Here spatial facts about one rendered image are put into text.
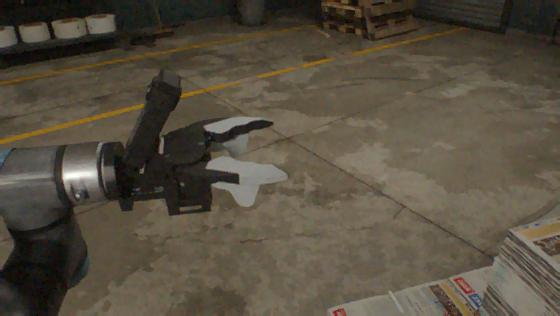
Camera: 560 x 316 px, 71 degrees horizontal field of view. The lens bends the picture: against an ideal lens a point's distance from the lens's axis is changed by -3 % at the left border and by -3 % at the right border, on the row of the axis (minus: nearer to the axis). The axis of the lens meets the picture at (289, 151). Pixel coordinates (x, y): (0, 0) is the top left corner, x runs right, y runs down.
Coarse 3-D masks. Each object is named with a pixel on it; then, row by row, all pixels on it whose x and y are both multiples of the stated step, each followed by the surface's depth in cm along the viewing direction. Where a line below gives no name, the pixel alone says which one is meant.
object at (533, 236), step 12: (516, 228) 62; (528, 228) 62; (540, 228) 62; (552, 228) 62; (528, 240) 59; (540, 240) 59; (552, 240) 59; (540, 252) 57; (552, 252) 57; (552, 264) 55
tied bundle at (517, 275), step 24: (504, 240) 63; (504, 264) 64; (528, 264) 59; (504, 288) 64; (528, 288) 59; (552, 288) 55; (480, 312) 70; (504, 312) 65; (528, 312) 60; (552, 312) 55
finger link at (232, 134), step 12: (228, 120) 53; (240, 120) 53; (252, 120) 53; (264, 120) 54; (216, 132) 51; (228, 132) 51; (240, 132) 53; (216, 144) 53; (228, 144) 54; (240, 144) 56
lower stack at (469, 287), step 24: (408, 288) 111; (432, 288) 111; (456, 288) 112; (480, 288) 111; (336, 312) 104; (360, 312) 104; (384, 312) 104; (408, 312) 104; (432, 312) 104; (456, 312) 104
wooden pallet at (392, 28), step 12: (372, 0) 605; (384, 0) 623; (408, 0) 645; (372, 12) 589; (384, 12) 607; (408, 12) 663; (372, 24) 606; (396, 24) 648; (408, 24) 649; (372, 36) 601; (384, 36) 612
